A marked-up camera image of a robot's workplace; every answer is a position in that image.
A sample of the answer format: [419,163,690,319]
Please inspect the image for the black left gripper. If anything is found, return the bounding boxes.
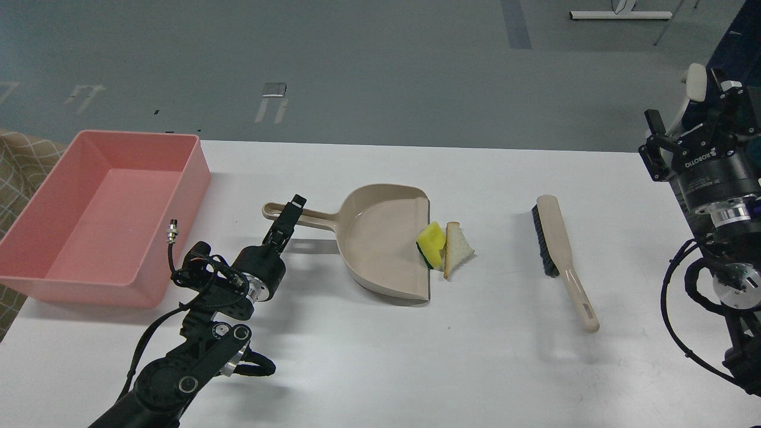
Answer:
[232,193,307,301]

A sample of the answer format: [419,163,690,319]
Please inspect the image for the white chair armrest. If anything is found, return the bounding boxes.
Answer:
[662,63,707,137]

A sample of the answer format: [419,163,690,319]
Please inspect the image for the yellow green sponge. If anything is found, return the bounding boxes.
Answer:
[416,222,446,270]

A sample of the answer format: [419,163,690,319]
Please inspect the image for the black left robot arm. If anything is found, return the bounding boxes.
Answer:
[92,195,306,427]

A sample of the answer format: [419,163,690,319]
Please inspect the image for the beige plastic dustpan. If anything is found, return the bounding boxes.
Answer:
[296,184,430,304]

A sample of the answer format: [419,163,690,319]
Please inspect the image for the white bread slice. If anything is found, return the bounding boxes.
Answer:
[444,222,475,280]

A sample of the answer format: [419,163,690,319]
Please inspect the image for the beige hand brush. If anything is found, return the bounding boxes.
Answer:
[531,194,600,333]

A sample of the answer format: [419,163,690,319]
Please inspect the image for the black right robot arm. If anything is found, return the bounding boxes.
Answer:
[638,64,760,396]

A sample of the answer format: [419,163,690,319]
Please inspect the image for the white table leg base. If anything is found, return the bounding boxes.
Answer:
[568,1,674,21]

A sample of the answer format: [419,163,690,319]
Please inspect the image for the beige patterned cloth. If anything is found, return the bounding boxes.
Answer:
[0,128,67,342]

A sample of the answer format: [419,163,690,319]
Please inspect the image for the pink plastic bin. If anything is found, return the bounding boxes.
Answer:
[1,130,211,308]

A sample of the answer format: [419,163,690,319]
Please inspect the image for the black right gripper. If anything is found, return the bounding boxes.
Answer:
[638,67,759,229]

